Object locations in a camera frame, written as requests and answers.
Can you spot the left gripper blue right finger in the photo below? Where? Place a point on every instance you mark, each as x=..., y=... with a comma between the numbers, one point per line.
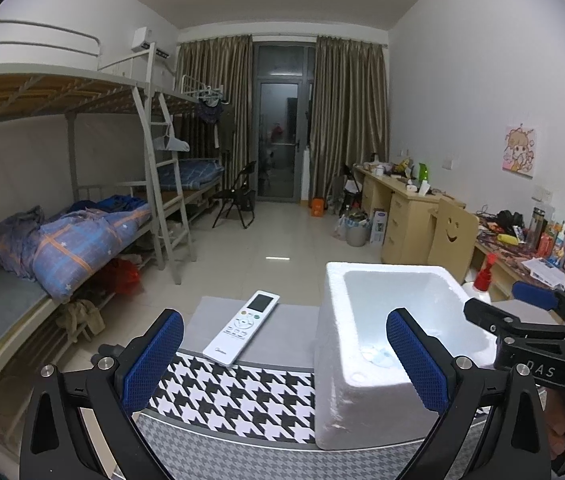
x=426, y=361

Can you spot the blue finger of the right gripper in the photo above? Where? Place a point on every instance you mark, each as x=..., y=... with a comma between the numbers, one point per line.
x=539, y=297
x=491, y=318

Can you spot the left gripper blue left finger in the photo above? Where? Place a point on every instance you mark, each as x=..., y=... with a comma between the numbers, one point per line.
x=145, y=359

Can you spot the person's right hand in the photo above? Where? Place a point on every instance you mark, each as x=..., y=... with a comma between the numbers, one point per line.
x=554, y=414

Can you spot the white red pump bottle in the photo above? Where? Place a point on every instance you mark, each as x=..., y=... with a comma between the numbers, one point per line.
x=479, y=287

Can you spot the white styrofoam box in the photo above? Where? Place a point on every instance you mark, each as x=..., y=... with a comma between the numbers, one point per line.
x=363, y=396

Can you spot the wooden smiley chair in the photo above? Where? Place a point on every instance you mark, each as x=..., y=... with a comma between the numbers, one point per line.
x=453, y=240

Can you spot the white remote control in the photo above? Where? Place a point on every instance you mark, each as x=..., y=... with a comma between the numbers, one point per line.
x=226, y=347

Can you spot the light wooden desk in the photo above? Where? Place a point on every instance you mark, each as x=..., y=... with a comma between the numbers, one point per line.
x=409, y=226

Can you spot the houndstooth table cloth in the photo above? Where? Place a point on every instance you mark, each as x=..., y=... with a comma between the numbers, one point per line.
x=256, y=420

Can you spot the blue plaid quilt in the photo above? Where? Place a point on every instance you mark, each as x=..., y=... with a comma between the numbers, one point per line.
x=63, y=252

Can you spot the anime girl poster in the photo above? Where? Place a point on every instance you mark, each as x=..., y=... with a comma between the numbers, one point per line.
x=519, y=153

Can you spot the black folding chair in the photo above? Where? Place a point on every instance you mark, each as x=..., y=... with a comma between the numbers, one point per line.
x=239, y=197

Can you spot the orange bucket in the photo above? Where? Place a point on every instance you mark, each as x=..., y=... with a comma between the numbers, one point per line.
x=317, y=207

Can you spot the metal bunk bed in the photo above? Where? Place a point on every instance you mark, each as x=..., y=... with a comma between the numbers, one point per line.
x=49, y=76

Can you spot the brown right curtain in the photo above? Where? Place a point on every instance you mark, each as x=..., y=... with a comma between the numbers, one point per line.
x=350, y=113

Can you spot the brown curtain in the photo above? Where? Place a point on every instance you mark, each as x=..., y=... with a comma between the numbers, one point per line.
x=218, y=74
x=350, y=113

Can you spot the glass balcony door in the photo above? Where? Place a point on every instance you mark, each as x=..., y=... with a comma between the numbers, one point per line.
x=283, y=87

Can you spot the brown left curtain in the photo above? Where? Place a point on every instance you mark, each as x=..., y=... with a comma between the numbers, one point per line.
x=218, y=74

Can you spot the white air conditioner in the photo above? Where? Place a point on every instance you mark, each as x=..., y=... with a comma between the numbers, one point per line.
x=142, y=40

